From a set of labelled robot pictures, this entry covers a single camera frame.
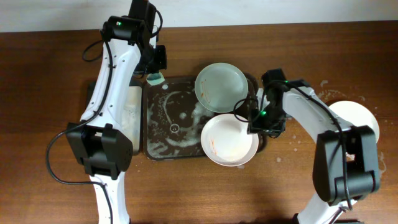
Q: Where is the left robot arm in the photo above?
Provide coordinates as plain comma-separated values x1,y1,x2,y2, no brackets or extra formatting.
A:
66,1,167,223

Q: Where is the black soapy water tray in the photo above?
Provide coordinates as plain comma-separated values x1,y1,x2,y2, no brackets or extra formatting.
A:
85,77,144,156

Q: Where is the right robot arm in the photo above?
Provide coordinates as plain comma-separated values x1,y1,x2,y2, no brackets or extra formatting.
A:
248,68,381,223

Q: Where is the white plate front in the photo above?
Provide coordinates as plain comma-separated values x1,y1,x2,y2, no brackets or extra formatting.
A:
201,114,259,167

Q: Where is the yellow green sponge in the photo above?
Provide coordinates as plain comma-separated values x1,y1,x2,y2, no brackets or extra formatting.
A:
146,72,165,86

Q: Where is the white plate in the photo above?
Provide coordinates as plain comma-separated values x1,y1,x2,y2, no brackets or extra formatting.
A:
329,101,380,142
201,114,259,167

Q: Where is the dark brown serving tray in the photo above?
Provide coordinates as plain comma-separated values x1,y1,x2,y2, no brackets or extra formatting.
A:
142,73,268,161

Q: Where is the pale blue plate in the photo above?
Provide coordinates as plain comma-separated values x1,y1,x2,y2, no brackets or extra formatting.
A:
194,63,249,113

